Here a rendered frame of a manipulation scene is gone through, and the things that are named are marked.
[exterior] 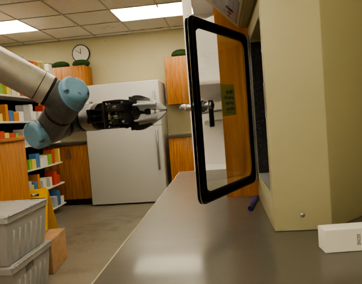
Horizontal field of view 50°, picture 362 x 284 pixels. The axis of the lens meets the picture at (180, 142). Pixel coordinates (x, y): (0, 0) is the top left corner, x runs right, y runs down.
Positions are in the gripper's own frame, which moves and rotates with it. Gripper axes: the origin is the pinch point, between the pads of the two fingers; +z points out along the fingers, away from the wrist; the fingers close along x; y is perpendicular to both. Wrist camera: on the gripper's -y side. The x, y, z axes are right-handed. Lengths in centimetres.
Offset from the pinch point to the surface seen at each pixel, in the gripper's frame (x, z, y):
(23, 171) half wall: -38, -266, -146
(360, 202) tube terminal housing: -23.0, 42.5, -8.8
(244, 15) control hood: 20.9, 19.4, -8.8
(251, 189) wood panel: -24.3, 11.0, -25.4
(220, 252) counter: -26.1, 24.4, 21.2
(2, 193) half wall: -52, -249, -111
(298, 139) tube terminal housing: -8.3, 34.1, 4.4
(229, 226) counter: -26.2, 18.9, 5.9
